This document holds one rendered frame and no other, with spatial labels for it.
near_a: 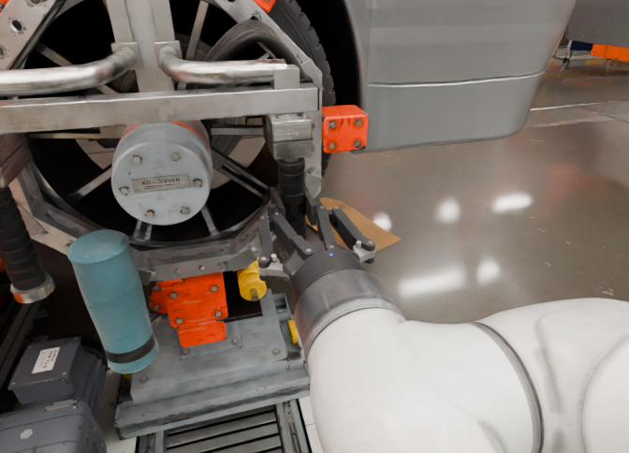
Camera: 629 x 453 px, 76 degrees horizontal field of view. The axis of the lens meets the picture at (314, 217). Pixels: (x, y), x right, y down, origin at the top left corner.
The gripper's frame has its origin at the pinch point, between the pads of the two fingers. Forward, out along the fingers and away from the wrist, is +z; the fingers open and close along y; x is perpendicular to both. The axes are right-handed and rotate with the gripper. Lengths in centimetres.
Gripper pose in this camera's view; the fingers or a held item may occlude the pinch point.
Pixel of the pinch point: (292, 204)
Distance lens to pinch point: 55.1
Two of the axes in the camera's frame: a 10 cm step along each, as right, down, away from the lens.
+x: 0.0, -8.7, -5.0
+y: 9.7, -1.3, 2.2
